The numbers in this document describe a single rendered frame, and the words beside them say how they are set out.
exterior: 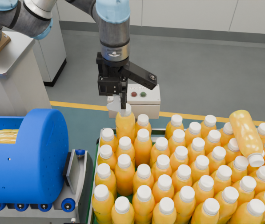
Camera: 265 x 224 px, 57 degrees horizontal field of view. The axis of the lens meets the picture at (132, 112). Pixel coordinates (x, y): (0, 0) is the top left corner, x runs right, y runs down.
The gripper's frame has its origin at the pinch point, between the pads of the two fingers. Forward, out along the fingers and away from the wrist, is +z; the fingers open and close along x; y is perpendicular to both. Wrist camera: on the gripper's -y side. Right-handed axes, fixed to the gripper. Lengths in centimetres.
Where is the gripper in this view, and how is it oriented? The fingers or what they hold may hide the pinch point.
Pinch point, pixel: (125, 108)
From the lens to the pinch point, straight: 79.3
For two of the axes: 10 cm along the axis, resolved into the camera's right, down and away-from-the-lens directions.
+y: -10.0, -0.2, 0.1
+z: 0.0, 7.0, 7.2
